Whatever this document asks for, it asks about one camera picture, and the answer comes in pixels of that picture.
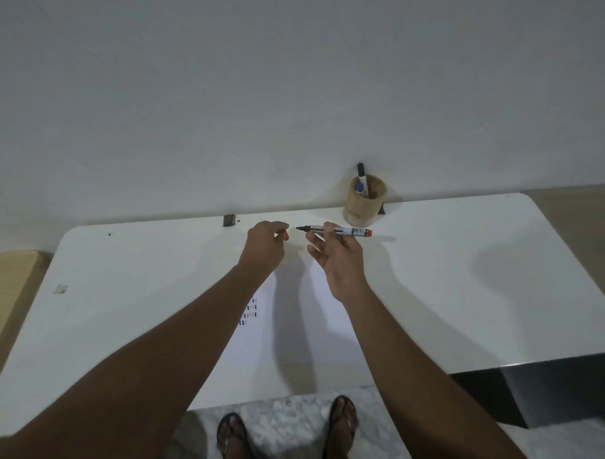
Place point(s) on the person's left hand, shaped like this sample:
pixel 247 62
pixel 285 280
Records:
pixel 262 248

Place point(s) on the person's right hand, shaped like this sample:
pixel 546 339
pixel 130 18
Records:
pixel 342 265

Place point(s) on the person's right thumb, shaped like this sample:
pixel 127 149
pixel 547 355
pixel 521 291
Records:
pixel 315 255

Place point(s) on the person's left thumb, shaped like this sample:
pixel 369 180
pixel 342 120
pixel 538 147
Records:
pixel 282 235

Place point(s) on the black marker pen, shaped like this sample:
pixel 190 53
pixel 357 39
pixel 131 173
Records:
pixel 314 229

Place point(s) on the person's left forearm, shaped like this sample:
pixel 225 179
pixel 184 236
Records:
pixel 156 359

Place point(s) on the person's right forearm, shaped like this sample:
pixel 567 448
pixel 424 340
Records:
pixel 416 373

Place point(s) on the round wooden pen cup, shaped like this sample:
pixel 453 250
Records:
pixel 361 208

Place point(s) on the white printed paper sheet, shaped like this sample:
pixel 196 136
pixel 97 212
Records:
pixel 293 321

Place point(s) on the blue and white marker pen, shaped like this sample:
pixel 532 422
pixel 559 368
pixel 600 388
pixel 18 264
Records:
pixel 361 182

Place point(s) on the black flip-flop sandal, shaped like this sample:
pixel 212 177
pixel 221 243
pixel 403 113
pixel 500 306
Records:
pixel 334 411
pixel 226 425

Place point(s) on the person's right foot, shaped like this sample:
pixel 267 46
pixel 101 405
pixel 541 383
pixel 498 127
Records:
pixel 341 428

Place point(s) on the person's foot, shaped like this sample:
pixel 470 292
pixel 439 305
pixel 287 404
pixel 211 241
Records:
pixel 341 428
pixel 232 437

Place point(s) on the person's left foot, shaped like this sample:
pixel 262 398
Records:
pixel 232 437

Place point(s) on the small torn tape piece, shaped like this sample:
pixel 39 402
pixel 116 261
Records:
pixel 60 289

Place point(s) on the black table base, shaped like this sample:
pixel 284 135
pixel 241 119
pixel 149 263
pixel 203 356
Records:
pixel 543 387

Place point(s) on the light wooden furniture panel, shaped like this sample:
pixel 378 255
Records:
pixel 16 288

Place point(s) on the small black wall bracket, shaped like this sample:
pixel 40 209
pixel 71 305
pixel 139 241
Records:
pixel 229 220

